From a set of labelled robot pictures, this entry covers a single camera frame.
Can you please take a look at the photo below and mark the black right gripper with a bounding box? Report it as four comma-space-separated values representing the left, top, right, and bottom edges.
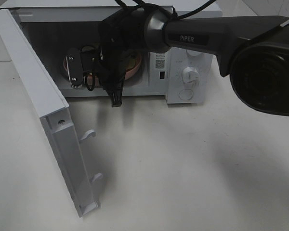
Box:
96, 43, 128, 107

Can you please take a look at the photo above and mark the pink round plate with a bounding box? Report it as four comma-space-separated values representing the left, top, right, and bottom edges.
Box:
59, 52, 142, 80

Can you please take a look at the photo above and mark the white microwave door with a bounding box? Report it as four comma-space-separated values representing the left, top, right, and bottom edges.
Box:
0, 9, 103, 217

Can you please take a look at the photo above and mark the round door release button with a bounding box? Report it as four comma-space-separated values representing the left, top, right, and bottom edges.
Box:
179, 89, 193, 101

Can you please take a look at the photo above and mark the white dial knob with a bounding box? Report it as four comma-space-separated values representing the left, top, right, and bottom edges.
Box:
186, 50, 203, 58
182, 67, 199, 84

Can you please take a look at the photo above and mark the white bread sandwich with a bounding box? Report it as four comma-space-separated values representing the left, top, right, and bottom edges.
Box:
80, 45, 97, 53

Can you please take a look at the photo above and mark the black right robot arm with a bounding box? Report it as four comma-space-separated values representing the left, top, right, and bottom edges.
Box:
93, 3, 289, 116

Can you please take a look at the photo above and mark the white warning label sticker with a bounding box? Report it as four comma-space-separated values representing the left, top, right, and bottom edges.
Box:
155, 53, 167, 70

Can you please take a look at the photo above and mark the white microwave oven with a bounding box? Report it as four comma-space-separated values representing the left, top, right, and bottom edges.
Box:
0, 0, 212, 103

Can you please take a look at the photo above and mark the black camera cable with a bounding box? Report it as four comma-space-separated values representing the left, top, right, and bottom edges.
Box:
79, 0, 217, 92

